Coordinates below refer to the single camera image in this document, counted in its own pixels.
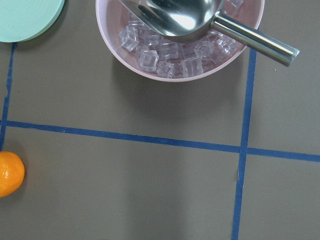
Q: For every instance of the light green plate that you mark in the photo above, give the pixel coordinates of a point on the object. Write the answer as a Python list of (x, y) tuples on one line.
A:
[(23, 20)]

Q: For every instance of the pink bowl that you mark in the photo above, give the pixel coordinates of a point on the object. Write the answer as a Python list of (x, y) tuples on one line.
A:
[(145, 52)]

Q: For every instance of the steel ice scoop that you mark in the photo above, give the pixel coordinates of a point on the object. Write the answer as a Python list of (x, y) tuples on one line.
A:
[(189, 20)]

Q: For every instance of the orange mandarin fruit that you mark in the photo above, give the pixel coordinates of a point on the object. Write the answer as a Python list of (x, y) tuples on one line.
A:
[(12, 173)]

